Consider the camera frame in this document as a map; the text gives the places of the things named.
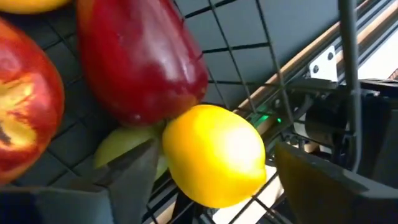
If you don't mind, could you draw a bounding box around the white metal bracket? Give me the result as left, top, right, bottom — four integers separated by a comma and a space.
308, 45, 339, 83

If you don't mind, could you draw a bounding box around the red apple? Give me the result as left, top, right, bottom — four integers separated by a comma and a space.
0, 17, 65, 187

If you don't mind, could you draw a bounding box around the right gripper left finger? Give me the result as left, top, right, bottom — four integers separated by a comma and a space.
0, 140, 161, 224

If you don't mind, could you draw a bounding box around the yellow lemon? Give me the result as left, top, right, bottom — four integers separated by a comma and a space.
0, 0, 73, 15
161, 104, 267, 209

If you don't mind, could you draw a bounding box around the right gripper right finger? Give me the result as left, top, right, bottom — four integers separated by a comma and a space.
275, 141, 398, 224

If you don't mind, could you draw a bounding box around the green lime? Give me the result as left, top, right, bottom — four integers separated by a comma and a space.
93, 123, 169, 182

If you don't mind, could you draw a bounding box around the wooden side board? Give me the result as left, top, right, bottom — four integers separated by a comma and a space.
236, 0, 398, 125

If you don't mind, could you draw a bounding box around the black wire basket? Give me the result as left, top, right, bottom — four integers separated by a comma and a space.
0, 0, 364, 224

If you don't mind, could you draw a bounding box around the dark red glossy fruit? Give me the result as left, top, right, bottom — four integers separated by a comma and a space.
76, 0, 210, 128

